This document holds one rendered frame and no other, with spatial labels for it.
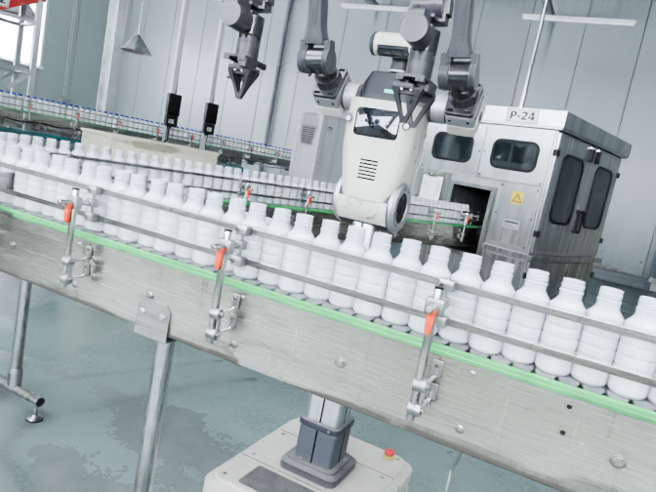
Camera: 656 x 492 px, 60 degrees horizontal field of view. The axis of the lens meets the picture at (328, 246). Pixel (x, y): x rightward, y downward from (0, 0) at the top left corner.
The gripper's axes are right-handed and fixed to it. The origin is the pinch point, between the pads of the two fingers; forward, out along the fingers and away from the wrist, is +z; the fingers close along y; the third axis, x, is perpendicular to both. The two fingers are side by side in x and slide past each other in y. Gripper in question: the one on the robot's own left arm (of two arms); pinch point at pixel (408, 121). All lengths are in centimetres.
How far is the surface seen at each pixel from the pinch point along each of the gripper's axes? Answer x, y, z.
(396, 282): -10.3, -16.2, 32.3
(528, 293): -33.9, -15.6, 28.0
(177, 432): 102, 74, 138
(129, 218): 59, -17, 34
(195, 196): 42, -15, 26
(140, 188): 59, -15, 27
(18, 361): 163, 37, 118
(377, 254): -5.3, -16.4, 27.9
